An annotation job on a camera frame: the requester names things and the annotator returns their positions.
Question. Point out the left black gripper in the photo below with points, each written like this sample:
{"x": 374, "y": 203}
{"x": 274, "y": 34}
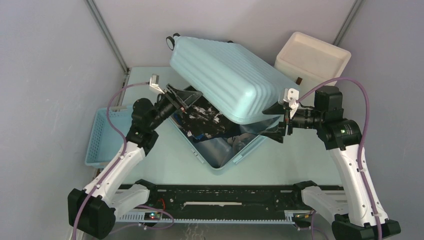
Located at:
{"x": 187, "y": 98}

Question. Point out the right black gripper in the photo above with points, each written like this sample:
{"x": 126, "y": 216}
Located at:
{"x": 277, "y": 135}

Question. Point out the black white patterned garment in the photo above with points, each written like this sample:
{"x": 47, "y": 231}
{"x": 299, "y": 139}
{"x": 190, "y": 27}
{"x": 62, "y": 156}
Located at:
{"x": 203, "y": 122}

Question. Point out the light blue ribbed suitcase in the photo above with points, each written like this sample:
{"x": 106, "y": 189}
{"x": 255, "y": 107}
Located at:
{"x": 237, "y": 83}

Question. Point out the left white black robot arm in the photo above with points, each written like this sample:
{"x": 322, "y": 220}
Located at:
{"x": 119, "y": 165}

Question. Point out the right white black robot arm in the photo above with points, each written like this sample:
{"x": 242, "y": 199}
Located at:
{"x": 362, "y": 217}

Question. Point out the dark navy garment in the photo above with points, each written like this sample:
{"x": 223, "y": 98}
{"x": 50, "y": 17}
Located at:
{"x": 240, "y": 141}

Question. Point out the cream plastic drawer cabinet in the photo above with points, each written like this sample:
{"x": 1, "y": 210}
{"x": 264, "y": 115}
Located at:
{"x": 308, "y": 61}

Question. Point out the blue perforated plastic basket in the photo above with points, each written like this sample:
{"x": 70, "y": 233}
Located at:
{"x": 104, "y": 141}

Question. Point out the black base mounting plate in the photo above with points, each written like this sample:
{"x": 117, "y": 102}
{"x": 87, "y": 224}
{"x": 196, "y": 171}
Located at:
{"x": 227, "y": 202}

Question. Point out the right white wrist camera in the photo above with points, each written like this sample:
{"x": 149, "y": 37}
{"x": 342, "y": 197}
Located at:
{"x": 289, "y": 99}

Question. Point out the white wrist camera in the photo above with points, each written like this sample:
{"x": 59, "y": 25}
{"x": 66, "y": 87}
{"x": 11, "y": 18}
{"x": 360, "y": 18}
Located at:
{"x": 154, "y": 84}
{"x": 289, "y": 99}

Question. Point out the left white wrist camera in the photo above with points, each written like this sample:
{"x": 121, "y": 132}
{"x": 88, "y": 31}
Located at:
{"x": 154, "y": 84}

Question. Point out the aluminium frame rail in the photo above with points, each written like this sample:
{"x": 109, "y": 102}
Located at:
{"x": 151, "y": 215}

